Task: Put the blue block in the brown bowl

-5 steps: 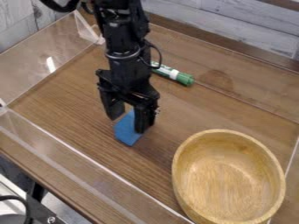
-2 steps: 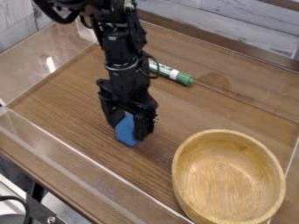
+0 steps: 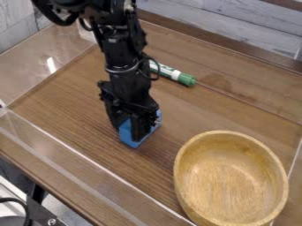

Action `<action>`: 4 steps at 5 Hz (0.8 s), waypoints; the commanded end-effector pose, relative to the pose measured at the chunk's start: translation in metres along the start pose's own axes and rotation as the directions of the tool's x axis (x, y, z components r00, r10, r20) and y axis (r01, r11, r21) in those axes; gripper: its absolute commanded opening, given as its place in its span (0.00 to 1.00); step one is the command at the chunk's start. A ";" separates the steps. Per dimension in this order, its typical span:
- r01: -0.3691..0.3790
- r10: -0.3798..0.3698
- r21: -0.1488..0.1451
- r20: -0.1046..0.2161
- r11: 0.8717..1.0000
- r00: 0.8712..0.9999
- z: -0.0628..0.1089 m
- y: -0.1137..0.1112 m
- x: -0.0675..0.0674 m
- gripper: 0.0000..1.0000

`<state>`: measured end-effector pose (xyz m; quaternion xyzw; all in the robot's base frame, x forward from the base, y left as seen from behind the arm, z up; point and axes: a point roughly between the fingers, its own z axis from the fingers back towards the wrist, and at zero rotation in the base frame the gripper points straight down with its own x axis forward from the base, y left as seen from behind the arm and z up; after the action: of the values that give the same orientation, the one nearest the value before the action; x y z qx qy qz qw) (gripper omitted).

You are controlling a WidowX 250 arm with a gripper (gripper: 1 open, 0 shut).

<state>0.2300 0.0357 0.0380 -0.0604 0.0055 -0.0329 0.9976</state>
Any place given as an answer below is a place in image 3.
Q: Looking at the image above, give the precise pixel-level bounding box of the brown wooden bowl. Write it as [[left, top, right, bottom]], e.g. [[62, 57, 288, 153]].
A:
[[173, 131, 288, 226]]

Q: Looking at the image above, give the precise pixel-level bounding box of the black cable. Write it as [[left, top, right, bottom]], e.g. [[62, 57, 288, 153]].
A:
[[136, 54, 161, 82]]

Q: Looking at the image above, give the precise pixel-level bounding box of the blue rectangular block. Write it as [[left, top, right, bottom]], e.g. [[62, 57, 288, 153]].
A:
[[117, 110, 161, 148]]

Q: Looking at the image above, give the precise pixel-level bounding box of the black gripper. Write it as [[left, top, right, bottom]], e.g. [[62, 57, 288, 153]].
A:
[[97, 69, 160, 141]]

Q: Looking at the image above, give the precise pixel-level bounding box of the black table clamp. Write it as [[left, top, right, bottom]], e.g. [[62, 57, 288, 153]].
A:
[[25, 197, 66, 226]]

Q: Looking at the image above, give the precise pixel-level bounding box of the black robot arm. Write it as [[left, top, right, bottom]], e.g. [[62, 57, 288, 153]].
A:
[[30, 0, 159, 142]]

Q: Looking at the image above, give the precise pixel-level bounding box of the green and white marker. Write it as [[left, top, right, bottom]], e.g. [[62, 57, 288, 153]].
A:
[[149, 61, 196, 87]]

